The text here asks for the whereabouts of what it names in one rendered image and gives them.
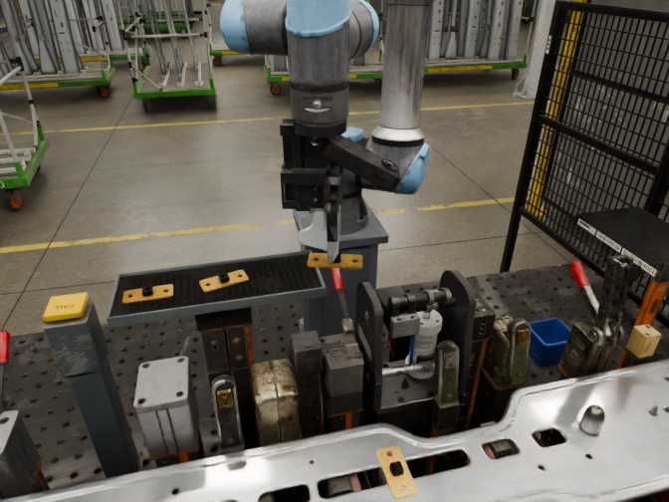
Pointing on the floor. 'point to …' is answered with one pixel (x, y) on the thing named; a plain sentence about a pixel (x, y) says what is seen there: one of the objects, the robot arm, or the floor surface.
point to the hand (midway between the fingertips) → (335, 251)
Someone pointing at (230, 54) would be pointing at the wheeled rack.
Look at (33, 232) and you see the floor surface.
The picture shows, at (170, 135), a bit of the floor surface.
